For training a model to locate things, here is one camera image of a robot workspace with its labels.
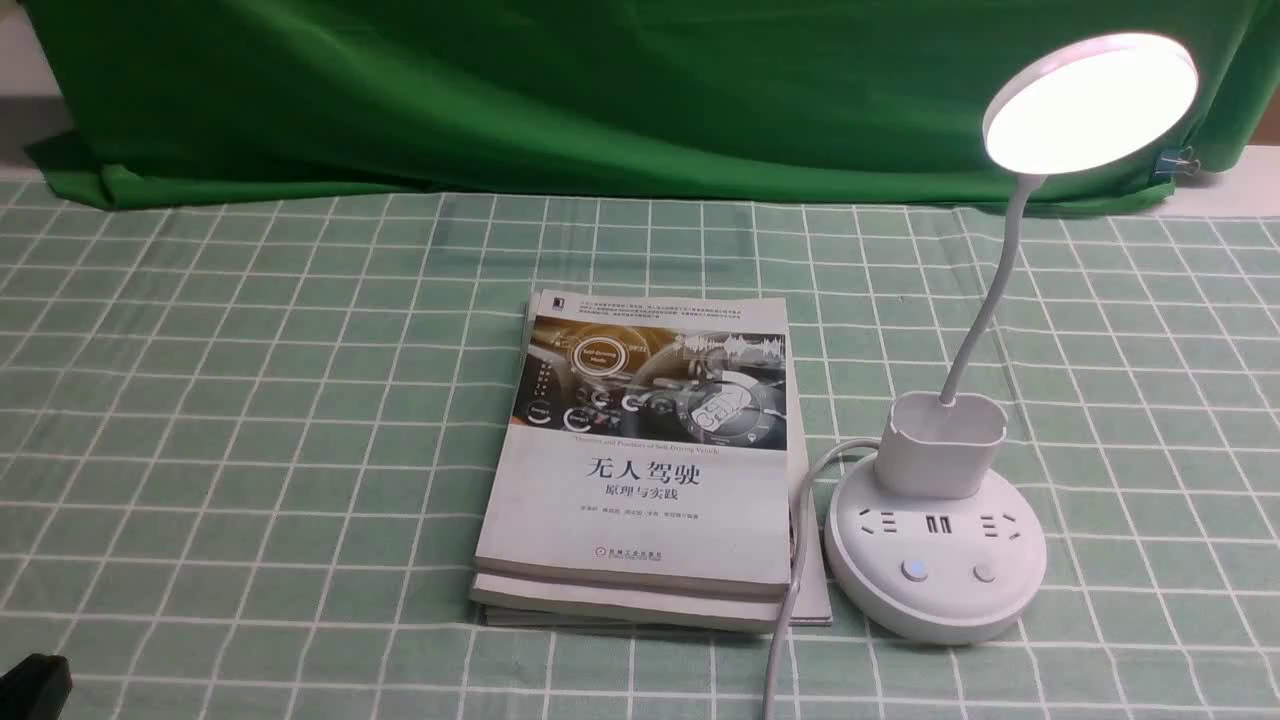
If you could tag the white desk lamp with base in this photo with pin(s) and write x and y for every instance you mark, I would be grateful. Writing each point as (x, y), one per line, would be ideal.
(923, 534)

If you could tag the top self-driving textbook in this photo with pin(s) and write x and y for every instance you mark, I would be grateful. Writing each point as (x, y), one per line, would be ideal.
(647, 447)

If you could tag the green backdrop cloth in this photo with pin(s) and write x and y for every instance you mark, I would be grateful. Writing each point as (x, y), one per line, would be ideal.
(855, 102)

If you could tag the green checked tablecloth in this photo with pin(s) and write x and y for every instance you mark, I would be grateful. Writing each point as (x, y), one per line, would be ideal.
(246, 451)

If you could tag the blue binder clip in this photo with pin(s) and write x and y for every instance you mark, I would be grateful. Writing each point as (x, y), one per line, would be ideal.
(1174, 162)

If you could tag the black object at corner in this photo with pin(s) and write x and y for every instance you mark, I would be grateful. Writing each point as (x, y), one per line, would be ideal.
(36, 688)

